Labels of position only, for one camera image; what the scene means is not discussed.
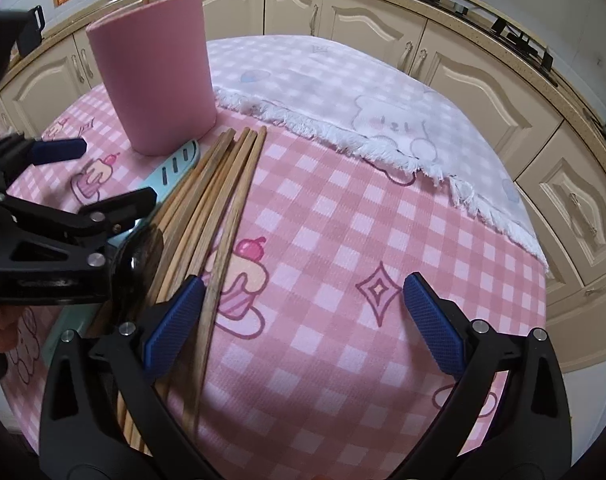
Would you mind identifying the black jug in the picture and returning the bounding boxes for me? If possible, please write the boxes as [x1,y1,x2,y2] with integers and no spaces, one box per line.
[13,5,46,57]

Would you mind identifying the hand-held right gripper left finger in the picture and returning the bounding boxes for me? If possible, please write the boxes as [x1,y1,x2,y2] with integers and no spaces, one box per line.
[39,275,218,480]

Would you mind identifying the bundle of wooden chopsticks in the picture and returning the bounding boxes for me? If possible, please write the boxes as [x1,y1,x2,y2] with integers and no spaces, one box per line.
[88,127,261,456]

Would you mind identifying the cream kitchen cabinets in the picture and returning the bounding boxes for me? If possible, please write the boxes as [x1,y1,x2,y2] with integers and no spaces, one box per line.
[0,0,606,376]

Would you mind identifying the light blue slotted utensil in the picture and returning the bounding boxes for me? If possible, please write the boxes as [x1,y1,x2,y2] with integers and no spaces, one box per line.
[43,140,202,356]

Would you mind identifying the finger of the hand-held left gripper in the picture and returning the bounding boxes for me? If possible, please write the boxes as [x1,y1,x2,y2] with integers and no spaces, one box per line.
[0,132,88,201]
[0,186,157,286]

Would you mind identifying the grey checked fringed cloth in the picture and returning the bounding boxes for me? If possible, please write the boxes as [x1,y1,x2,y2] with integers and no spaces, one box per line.
[205,35,548,273]

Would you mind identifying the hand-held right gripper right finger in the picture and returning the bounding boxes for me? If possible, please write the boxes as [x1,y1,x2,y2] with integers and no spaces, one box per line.
[393,272,572,480]

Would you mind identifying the pink cup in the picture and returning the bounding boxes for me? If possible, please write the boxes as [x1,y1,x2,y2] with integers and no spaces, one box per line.
[85,0,218,156]

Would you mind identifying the pink checked tablecloth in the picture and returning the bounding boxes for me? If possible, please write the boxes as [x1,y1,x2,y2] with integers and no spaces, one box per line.
[5,80,548,480]

